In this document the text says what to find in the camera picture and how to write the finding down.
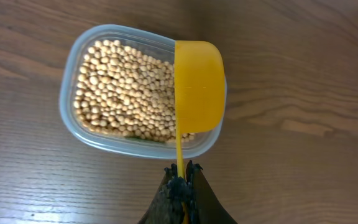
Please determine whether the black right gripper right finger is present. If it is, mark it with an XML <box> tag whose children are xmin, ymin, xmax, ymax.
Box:
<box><xmin>186</xmin><ymin>160</ymin><xmax>237</xmax><ymax>224</ymax></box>

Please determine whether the clear container of soybeans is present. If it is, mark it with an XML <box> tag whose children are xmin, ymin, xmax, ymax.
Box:
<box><xmin>58</xmin><ymin>24</ymin><xmax>228</xmax><ymax>160</ymax></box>

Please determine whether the yellow measuring scoop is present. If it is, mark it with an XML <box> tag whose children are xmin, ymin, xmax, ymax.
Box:
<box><xmin>174</xmin><ymin>40</ymin><xmax>226</xmax><ymax>223</ymax></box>

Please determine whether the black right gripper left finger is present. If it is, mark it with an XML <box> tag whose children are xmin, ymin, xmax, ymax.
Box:
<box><xmin>138</xmin><ymin>164</ymin><xmax>188</xmax><ymax>224</ymax></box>

